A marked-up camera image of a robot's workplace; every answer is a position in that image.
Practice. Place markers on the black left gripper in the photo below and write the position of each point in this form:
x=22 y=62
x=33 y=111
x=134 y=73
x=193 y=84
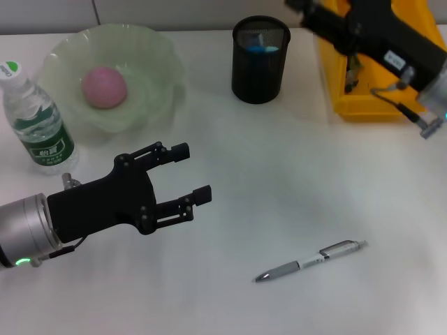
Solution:
x=101 y=206

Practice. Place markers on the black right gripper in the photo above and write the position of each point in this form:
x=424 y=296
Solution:
x=384 y=31

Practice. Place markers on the blue scissors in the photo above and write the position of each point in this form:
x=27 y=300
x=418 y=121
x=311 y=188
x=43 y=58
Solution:
x=258 y=49

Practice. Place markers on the green plastic wrapper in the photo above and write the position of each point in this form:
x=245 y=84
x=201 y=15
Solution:
x=352 y=76

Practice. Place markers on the pink peach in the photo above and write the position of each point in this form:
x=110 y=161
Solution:
x=104 y=87

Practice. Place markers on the silver white pen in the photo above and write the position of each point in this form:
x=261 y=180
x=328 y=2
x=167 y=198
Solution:
x=314 y=260

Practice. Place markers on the clear bottle green label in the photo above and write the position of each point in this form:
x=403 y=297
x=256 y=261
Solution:
x=45 y=136

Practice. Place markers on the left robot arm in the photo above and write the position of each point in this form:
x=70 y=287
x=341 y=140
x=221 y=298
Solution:
x=24 y=227

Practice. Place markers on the green glass fruit plate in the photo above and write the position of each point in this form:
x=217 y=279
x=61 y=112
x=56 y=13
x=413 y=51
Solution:
x=150 y=52

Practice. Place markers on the black mesh cup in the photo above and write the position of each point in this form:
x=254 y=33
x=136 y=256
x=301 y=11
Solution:
x=260 y=80

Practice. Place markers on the yellow plastic bin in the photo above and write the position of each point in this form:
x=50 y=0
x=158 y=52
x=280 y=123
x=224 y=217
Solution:
x=377 y=97

